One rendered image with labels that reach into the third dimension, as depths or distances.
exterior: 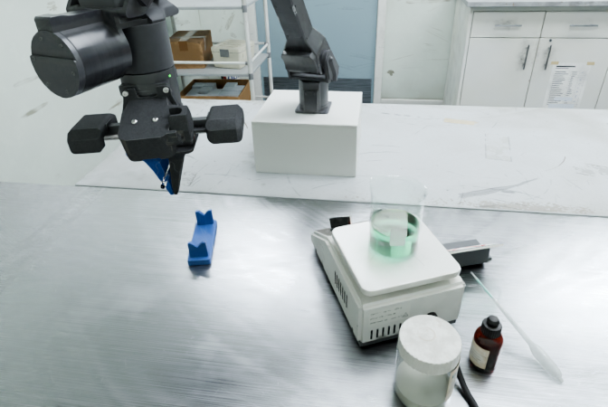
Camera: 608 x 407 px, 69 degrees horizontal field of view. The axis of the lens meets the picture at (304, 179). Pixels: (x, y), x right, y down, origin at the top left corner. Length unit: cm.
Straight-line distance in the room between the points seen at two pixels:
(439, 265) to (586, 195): 44
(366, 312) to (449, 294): 10
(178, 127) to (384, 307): 29
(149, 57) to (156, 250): 34
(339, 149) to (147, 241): 37
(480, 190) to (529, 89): 227
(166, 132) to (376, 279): 27
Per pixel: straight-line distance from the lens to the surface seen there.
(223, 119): 49
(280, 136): 83
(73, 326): 65
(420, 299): 53
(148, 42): 48
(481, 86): 302
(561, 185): 92
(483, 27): 292
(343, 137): 82
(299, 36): 78
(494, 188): 87
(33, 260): 79
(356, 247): 54
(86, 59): 42
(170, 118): 44
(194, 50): 274
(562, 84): 315
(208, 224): 73
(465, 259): 66
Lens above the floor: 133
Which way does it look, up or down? 30 degrees down
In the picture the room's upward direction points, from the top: 2 degrees counter-clockwise
